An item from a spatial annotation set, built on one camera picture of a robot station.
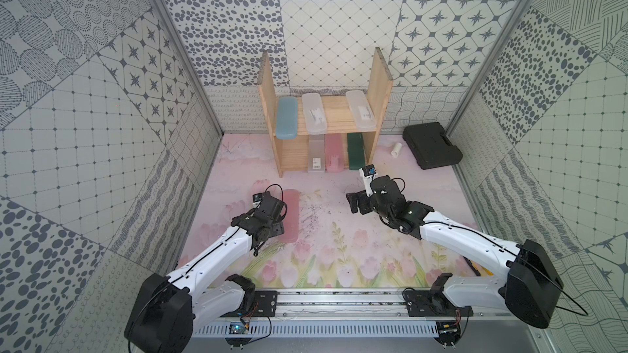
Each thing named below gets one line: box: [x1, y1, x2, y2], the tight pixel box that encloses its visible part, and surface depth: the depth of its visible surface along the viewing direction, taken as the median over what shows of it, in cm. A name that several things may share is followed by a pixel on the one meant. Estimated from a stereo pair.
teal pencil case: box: [276, 96, 299, 140], surface depth 89 cm
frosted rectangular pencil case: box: [307, 134, 326, 173], surface depth 103 cm
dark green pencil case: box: [346, 132, 366, 170], surface depth 106 cm
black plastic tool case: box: [402, 121, 463, 170], surface depth 113 cm
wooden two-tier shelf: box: [257, 47, 394, 178], surface depth 89 cm
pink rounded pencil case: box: [277, 188, 300, 243], surface depth 95 cm
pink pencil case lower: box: [324, 133, 346, 174], surface depth 103 cm
